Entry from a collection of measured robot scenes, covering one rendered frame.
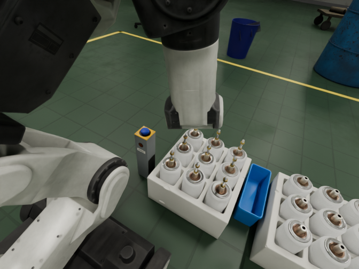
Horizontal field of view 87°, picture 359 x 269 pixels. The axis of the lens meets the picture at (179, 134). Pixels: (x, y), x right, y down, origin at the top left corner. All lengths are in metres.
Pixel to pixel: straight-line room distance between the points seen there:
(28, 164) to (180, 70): 0.28
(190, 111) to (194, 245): 0.72
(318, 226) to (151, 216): 0.69
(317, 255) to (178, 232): 0.53
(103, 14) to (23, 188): 0.29
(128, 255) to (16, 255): 0.28
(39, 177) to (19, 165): 0.05
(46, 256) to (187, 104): 0.50
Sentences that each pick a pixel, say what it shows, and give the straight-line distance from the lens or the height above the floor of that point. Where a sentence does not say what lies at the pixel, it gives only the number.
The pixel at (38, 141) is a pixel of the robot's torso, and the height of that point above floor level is 0.60.
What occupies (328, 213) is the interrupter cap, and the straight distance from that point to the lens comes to 0.98.
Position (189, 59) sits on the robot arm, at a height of 0.81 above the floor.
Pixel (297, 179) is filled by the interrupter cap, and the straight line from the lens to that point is 1.00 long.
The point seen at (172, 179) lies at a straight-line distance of 0.87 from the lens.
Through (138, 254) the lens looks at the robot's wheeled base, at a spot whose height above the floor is 0.21.
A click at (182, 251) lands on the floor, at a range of 0.96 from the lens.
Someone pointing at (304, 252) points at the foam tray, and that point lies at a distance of 0.93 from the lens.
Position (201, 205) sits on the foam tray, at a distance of 0.84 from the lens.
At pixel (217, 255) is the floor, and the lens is 0.98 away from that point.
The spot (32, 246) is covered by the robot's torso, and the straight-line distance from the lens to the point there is 0.66.
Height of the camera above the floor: 0.92
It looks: 43 degrees down
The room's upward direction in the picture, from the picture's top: 7 degrees clockwise
